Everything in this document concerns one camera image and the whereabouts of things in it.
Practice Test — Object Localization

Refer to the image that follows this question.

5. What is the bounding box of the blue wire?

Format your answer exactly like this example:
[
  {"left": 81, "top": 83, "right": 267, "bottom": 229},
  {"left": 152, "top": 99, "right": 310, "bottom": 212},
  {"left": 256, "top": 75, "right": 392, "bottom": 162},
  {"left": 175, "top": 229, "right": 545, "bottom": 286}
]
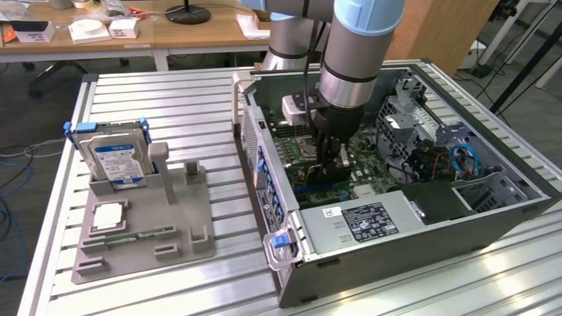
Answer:
[{"left": 450, "top": 143, "right": 483, "bottom": 180}]

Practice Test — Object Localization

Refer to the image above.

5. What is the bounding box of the black chair base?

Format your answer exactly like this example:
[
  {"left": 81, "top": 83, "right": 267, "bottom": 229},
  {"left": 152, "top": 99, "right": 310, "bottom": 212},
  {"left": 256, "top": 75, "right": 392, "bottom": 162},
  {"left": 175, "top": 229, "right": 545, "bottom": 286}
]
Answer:
[{"left": 24, "top": 57, "right": 132, "bottom": 98}]

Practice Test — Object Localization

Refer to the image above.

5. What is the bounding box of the grey power supply unit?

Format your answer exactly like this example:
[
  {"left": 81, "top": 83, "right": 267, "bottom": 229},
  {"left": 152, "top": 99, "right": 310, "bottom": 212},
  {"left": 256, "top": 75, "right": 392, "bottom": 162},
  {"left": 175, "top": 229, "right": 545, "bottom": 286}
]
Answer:
[{"left": 298, "top": 190, "right": 427, "bottom": 256}]

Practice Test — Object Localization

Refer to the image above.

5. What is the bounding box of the white box with black top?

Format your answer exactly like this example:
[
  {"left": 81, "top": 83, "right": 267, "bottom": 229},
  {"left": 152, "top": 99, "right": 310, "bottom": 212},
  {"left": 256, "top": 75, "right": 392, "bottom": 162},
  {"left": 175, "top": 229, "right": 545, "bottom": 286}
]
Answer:
[{"left": 9, "top": 20, "right": 57, "bottom": 43}]

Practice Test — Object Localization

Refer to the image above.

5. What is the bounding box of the metal CPU socket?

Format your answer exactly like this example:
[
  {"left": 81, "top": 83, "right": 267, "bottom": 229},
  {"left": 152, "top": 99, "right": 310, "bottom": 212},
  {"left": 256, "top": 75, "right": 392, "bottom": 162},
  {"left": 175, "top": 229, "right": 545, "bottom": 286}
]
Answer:
[{"left": 296, "top": 134, "right": 318, "bottom": 163}]

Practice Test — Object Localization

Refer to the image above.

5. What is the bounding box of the metal disk bay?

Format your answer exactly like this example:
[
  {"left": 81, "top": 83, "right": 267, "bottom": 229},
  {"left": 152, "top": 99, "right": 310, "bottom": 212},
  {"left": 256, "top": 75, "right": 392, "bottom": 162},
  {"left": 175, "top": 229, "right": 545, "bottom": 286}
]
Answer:
[{"left": 376, "top": 76, "right": 443, "bottom": 159}]

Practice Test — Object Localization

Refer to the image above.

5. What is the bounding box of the grey plastic parts rack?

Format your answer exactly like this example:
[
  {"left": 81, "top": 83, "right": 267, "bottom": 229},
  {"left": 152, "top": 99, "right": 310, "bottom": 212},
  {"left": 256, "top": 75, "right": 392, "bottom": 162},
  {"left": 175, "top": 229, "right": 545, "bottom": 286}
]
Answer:
[{"left": 71, "top": 142, "right": 216, "bottom": 286}]

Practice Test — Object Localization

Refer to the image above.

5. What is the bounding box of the hard disk in blue caddy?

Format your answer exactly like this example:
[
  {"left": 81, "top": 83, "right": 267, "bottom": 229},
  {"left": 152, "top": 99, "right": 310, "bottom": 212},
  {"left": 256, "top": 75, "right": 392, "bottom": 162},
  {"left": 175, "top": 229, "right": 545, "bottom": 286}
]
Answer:
[{"left": 63, "top": 117, "right": 159, "bottom": 194}]

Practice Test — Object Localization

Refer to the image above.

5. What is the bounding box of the wooden desk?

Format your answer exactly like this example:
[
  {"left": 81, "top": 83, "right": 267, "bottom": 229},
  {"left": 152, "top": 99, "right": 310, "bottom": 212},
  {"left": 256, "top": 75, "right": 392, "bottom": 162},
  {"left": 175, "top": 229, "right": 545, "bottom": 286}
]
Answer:
[{"left": 0, "top": 0, "right": 394, "bottom": 64}]

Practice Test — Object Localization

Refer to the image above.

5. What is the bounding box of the blue case latch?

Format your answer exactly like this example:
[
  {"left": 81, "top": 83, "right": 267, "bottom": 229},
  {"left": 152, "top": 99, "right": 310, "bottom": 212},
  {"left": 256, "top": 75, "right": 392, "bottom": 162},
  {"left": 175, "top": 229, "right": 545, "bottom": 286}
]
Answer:
[{"left": 271, "top": 234, "right": 294, "bottom": 251}]

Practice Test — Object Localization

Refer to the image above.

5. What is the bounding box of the black RAM slot row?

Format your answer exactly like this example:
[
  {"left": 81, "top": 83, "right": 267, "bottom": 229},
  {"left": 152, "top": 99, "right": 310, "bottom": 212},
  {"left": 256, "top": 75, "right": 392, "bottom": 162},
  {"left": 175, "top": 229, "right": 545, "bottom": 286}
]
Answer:
[{"left": 268, "top": 118, "right": 316, "bottom": 138}]

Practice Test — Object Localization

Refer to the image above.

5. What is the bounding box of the blue card retainer row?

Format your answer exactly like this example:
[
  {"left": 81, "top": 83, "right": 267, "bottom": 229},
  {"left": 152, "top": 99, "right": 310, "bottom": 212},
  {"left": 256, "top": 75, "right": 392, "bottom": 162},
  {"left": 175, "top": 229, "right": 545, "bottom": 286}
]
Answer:
[{"left": 252, "top": 144, "right": 287, "bottom": 228}]

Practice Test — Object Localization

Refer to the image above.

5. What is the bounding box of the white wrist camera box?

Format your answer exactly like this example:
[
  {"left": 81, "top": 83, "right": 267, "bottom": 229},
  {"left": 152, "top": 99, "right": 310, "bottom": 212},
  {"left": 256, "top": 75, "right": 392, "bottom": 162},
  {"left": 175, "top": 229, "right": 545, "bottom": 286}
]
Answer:
[{"left": 280, "top": 94, "right": 318, "bottom": 128}]

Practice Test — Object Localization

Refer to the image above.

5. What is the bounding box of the black wire bundle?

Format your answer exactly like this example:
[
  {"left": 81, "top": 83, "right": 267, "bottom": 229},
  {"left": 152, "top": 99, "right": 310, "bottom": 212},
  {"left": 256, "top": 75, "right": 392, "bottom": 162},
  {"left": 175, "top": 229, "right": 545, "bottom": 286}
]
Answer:
[{"left": 402, "top": 140, "right": 452, "bottom": 182}]

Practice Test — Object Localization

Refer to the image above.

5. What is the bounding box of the green RAM stick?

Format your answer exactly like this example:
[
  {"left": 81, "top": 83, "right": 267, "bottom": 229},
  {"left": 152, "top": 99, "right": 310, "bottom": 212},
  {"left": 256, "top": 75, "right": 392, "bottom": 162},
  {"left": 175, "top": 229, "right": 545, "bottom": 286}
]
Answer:
[{"left": 83, "top": 226, "right": 176, "bottom": 246}]

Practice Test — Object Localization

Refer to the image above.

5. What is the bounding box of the silver CPU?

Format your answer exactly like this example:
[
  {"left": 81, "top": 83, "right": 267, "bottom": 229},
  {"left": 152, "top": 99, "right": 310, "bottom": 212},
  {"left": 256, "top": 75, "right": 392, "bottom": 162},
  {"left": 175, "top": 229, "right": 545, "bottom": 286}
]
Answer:
[{"left": 91, "top": 203, "right": 125, "bottom": 230}]

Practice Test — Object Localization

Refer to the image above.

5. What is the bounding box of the small white box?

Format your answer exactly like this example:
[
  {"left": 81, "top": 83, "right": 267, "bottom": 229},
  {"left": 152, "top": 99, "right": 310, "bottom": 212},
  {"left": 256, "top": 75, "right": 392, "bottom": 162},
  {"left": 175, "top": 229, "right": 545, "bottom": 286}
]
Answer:
[{"left": 108, "top": 18, "right": 141, "bottom": 40}]

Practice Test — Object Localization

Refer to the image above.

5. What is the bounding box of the black plastic shroud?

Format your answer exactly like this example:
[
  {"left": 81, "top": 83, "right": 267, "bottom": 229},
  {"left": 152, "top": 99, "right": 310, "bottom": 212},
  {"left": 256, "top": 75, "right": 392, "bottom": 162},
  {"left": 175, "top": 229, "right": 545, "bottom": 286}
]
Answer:
[{"left": 399, "top": 179, "right": 475, "bottom": 225}]

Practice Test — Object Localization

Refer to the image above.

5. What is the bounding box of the wooden cabinet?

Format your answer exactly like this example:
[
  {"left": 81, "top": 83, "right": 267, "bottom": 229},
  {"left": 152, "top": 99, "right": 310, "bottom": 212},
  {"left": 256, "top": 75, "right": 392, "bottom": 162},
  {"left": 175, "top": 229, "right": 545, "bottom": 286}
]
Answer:
[{"left": 386, "top": 0, "right": 502, "bottom": 72}]

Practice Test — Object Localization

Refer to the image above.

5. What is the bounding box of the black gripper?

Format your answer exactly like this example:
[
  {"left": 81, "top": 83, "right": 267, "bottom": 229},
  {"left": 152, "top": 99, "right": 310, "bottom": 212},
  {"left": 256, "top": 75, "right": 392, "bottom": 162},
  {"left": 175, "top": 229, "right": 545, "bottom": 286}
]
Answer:
[{"left": 312, "top": 106, "right": 366, "bottom": 181}]

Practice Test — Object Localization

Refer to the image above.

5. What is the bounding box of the blue expansion slot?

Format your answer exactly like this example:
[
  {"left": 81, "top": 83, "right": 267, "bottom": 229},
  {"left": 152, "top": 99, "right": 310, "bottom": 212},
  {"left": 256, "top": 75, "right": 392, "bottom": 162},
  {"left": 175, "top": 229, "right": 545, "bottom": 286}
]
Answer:
[{"left": 291, "top": 184, "right": 339, "bottom": 195}]

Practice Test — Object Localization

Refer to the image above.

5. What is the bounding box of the green motherboard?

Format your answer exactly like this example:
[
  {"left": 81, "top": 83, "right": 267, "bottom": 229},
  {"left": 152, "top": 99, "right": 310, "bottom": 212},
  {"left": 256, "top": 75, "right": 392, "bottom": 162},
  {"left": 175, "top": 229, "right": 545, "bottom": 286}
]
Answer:
[{"left": 263, "top": 108, "right": 404, "bottom": 210}]

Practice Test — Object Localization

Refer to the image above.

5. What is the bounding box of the orange box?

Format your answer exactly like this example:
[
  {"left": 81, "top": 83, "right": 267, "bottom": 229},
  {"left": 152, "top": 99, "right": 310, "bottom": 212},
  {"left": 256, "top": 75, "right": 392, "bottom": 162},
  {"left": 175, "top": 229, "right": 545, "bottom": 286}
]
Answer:
[{"left": 0, "top": 22, "right": 16, "bottom": 47}]

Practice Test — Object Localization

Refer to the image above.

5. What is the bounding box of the dark grey PC case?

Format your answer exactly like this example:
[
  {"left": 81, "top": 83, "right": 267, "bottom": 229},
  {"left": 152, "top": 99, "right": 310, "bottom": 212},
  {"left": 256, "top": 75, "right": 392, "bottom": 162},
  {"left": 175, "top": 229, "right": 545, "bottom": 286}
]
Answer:
[{"left": 231, "top": 58, "right": 562, "bottom": 309}]

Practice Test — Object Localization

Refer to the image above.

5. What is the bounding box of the black slanted pole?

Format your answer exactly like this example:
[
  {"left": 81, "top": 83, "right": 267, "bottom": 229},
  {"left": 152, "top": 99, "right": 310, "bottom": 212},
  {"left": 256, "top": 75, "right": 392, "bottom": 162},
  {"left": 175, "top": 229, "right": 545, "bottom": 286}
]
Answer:
[{"left": 488, "top": 19, "right": 562, "bottom": 115}]

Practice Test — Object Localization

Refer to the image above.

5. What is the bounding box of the white booklet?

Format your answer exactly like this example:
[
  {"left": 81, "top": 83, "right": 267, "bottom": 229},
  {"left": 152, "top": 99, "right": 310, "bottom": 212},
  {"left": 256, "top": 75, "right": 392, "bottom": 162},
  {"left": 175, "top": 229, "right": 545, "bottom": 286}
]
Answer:
[{"left": 235, "top": 13, "right": 271, "bottom": 40}]

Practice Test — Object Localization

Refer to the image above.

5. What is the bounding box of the graphics card with metal bracket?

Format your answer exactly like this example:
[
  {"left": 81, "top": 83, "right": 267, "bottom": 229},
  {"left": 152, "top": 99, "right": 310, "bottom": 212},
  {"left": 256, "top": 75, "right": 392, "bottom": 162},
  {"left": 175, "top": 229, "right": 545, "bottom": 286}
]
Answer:
[{"left": 302, "top": 163, "right": 352, "bottom": 187}]

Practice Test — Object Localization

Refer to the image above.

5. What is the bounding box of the grey floor cable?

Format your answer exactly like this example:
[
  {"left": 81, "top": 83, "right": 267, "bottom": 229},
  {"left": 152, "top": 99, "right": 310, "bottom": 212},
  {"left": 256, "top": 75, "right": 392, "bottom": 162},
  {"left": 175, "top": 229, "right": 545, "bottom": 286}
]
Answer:
[{"left": 0, "top": 139, "right": 68, "bottom": 159}]

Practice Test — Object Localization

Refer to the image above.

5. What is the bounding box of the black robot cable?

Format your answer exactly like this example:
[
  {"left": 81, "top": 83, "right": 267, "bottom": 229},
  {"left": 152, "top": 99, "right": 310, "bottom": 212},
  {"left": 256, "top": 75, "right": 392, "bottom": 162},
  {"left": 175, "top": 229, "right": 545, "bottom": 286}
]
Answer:
[{"left": 302, "top": 0, "right": 331, "bottom": 136}]

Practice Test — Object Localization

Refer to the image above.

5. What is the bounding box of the black lamp base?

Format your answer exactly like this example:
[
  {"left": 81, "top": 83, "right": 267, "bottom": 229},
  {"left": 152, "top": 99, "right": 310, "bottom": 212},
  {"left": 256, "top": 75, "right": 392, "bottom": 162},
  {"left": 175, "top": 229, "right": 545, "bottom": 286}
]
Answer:
[{"left": 165, "top": 0, "right": 212, "bottom": 24}]

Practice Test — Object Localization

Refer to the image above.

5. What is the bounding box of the blue floor cable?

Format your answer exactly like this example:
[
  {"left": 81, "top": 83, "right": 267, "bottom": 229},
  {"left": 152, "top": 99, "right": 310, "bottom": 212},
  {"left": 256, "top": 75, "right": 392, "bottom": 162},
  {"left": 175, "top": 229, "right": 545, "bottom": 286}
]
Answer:
[{"left": 0, "top": 157, "right": 35, "bottom": 284}]

